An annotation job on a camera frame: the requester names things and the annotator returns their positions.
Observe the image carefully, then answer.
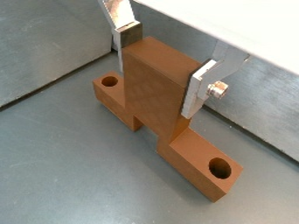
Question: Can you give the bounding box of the brown T-shaped block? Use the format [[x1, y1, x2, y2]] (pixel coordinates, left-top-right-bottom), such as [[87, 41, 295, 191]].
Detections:
[[92, 37, 242, 201]]

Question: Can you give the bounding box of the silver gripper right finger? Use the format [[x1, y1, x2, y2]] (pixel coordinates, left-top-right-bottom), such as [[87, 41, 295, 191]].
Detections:
[[182, 40, 248, 119]]

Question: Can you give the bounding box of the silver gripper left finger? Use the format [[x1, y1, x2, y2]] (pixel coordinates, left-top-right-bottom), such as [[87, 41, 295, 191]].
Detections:
[[98, 0, 143, 67]]

